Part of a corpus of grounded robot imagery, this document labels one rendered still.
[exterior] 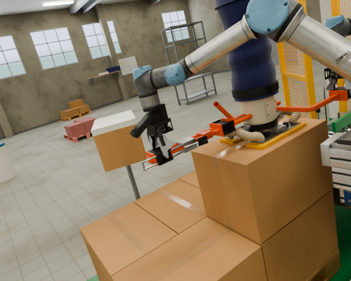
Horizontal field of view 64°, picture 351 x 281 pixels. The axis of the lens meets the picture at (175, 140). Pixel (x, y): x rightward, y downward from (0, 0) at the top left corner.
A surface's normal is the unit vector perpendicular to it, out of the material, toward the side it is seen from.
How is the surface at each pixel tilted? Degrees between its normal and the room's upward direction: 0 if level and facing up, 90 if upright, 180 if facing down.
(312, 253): 90
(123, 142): 90
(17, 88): 90
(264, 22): 85
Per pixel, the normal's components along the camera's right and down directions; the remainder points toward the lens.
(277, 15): -0.48, 0.27
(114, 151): 0.22, 0.22
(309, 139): 0.53, 0.11
